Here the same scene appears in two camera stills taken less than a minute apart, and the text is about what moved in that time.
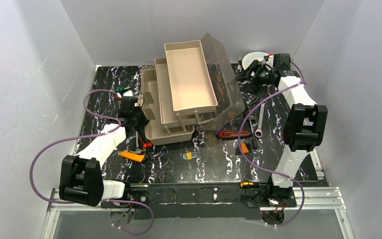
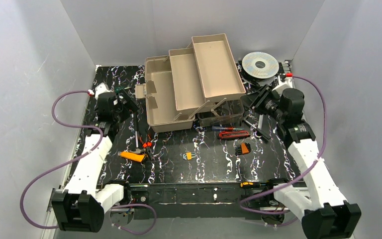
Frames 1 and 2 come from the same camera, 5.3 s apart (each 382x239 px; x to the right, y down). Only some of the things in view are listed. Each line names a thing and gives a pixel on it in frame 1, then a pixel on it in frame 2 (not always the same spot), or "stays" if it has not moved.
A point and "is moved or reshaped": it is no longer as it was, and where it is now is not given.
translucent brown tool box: (195, 87) is moved or reshaped
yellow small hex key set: (188, 156) stays
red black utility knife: (230, 134) stays
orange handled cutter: (136, 157) stays
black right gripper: (251, 74) to (259, 101)
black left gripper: (138, 121) to (127, 101)
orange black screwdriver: (251, 184) stays
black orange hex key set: (245, 148) stays
